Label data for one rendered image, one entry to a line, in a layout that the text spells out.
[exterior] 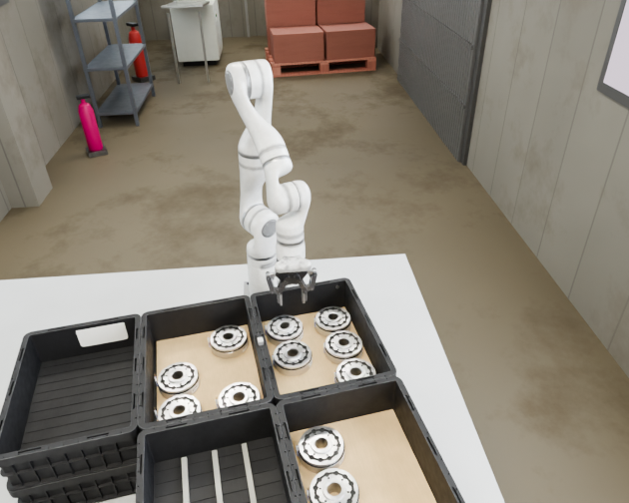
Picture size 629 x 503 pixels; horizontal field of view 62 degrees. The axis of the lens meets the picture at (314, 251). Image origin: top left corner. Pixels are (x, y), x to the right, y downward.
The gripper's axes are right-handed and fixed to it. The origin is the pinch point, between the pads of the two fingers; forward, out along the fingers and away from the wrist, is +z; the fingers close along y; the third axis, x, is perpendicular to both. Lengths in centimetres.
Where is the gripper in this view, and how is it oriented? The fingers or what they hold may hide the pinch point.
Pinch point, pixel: (292, 298)
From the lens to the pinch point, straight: 143.6
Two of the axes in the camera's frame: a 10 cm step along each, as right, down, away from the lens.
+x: 1.3, 5.5, -8.2
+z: 0.0, 8.3, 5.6
